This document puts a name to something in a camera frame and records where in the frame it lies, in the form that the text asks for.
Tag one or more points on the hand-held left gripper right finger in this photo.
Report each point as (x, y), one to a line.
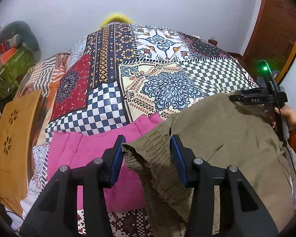
(177, 164)

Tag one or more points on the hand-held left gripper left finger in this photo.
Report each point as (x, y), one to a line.
(116, 164)

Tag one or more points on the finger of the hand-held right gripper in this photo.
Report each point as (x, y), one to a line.
(246, 100)

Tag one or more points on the olive green pants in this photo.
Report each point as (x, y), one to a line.
(224, 133)

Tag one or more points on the pink pants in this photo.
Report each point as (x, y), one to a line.
(88, 148)

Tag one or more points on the person's right hand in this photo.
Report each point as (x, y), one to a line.
(289, 116)

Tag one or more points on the wooden door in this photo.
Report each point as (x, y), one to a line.
(273, 24)

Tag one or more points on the patchwork printed bedspread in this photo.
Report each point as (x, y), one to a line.
(138, 79)

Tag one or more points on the wooden board with flower cutouts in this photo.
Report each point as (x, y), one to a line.
(14, 140)

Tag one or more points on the orange striped cloth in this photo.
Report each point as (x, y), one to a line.
(46, 74)

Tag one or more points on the green patterned bag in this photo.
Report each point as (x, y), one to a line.
(14, 69)

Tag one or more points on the yellow fluffy item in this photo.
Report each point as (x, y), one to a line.
(116, 18)

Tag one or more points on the grey cloth bundle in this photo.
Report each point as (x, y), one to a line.
(17, 29)

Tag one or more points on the wooden bed frame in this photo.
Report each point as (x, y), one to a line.
(222, 47)

